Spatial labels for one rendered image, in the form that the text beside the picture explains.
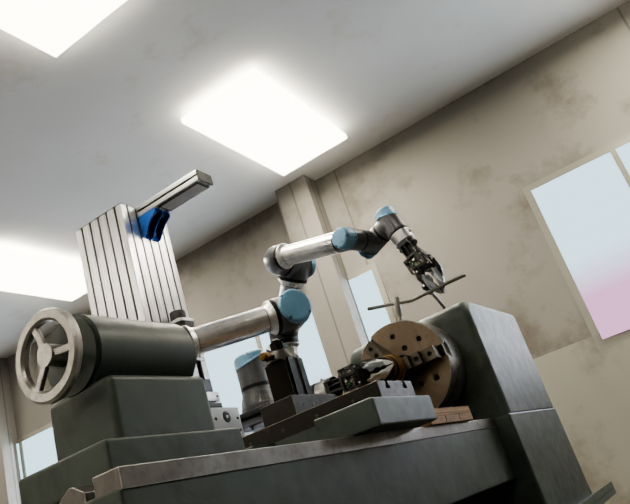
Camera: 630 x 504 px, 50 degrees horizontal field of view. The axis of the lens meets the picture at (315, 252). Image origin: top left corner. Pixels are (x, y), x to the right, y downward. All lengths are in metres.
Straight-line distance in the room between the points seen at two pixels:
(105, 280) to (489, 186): 3.24
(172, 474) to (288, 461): 0.27
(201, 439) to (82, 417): 0.19
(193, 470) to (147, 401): 0.17
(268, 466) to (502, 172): 4.18
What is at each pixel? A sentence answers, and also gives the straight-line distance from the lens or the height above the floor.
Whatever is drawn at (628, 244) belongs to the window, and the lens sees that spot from 4.81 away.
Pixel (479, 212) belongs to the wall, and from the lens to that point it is 5.08.
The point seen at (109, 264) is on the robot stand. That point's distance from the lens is 2.62.
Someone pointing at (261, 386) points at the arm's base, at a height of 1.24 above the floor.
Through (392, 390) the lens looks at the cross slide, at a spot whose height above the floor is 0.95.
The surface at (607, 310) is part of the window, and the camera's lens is 4.76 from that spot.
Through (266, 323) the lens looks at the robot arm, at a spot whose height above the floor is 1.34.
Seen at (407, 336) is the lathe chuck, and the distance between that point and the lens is 2.15.
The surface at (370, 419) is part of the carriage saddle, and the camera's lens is 1.37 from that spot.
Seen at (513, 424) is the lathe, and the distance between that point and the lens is 2.20.
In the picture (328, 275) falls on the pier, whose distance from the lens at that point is 5.25.
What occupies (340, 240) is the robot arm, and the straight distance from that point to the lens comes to 2.22.
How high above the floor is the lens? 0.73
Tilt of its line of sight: 21 degrees up
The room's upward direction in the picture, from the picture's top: 18 degrees counter-clockwise
